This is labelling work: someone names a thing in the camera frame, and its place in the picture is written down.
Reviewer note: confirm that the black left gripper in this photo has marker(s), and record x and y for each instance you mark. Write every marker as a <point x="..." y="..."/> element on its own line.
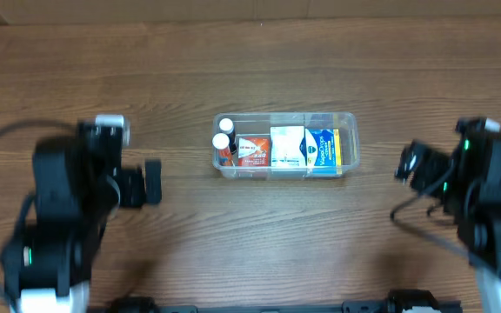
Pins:
<point x="151" y="181"/>

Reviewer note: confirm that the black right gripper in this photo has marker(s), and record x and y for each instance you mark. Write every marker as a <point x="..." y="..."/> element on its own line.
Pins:
<point x="408" y="161"/>

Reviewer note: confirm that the orange bottle white cap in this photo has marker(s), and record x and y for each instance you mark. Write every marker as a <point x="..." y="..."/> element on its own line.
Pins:
<point x="221" y="143"/>

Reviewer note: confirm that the black bottle white cap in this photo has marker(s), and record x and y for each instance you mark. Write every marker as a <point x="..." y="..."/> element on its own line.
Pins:
<point x="227" y="127"/>

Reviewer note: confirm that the blue yellow VapoDrops box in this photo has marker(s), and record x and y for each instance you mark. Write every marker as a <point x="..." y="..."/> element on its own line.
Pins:
<point x="323" y="151"/>

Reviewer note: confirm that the clear plastic container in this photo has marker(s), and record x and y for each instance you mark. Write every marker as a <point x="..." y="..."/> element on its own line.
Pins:
<point x="252" y="124"/>

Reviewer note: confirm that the red medicine box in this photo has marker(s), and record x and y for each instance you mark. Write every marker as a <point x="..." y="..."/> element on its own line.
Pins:
<point x="253" y="151"/>

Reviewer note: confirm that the white medicine box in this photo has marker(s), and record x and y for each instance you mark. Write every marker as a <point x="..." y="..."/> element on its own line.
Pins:
<point x="287" y="147"/>

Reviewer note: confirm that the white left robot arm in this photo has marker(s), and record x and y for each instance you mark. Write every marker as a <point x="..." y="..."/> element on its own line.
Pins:
<point x="80" y="183"/>

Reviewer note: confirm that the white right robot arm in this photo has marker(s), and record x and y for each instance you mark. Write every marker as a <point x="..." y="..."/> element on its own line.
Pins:
<point x="467" y="184"/>

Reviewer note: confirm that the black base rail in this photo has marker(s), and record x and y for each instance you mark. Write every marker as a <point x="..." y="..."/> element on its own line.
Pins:
<point x="396" y="301"/>

